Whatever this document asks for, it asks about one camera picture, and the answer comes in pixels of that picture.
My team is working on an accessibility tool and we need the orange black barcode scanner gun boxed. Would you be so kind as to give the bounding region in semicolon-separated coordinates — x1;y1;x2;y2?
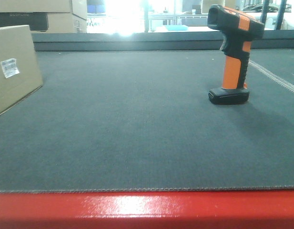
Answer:
207;4;264;104

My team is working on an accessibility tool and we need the brown cardboard package box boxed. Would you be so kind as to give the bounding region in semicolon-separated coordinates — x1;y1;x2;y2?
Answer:
0;25;43;115

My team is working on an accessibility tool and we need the upper stacked cardboard box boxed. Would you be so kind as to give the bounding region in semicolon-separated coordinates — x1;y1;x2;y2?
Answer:
0;0;88;19

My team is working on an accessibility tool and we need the dark grey conveyor belt mat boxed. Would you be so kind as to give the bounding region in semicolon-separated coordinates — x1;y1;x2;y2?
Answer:
0;49;294;192

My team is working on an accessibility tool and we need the blue tray in background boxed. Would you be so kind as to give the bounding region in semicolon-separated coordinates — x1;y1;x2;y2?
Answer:
165;25;188;31

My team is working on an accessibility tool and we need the red metal table edge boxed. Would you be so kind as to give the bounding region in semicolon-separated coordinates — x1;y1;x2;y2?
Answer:
0;190;294;229

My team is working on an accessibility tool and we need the white barcode label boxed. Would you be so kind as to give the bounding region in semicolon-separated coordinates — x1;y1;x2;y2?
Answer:
0;58;20;79

